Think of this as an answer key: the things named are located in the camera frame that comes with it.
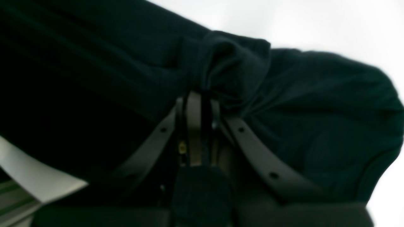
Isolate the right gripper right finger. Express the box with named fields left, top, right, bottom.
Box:
left=210, top=100, right=374, bottom=227

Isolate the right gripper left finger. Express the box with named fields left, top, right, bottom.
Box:
left=32, top=92, right=202, bottom=227

